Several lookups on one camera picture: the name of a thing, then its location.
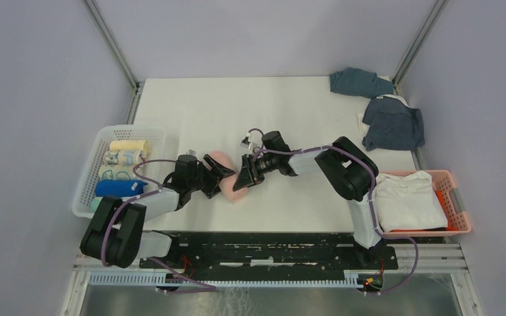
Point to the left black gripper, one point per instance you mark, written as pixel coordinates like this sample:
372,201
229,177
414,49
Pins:
215,176

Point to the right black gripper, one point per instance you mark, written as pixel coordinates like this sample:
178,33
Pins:
244,179

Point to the pink towel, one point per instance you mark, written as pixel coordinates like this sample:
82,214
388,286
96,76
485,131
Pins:
226,184

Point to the white plastic basket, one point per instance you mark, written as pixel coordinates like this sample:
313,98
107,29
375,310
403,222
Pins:
84,193

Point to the dark blue towel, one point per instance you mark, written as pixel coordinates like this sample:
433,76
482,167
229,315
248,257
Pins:
392,125

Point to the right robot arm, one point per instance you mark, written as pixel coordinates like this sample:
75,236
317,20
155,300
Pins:
350,172

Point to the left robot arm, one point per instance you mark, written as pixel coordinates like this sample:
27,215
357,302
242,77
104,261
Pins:
116,234

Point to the patterned rolled towel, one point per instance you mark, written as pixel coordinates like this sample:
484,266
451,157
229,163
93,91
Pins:
116,172
123,157

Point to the blue rolled towel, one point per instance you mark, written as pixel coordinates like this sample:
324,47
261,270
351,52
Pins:
119,188

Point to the teal blue towel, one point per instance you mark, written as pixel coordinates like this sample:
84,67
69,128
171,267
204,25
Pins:
359,83

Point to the white towel in basket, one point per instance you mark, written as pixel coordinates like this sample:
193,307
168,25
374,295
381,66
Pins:
407,202

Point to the pink plastic basket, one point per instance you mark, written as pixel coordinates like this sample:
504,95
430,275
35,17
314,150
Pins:
444,181

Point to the orange item in basket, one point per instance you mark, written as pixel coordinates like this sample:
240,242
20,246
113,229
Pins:
450,226

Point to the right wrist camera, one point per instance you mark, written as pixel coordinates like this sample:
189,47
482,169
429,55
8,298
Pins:
247,143

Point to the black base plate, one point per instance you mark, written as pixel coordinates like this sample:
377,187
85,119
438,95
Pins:
286,257

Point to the white cable duct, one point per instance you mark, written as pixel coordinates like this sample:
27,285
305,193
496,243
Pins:
162,279

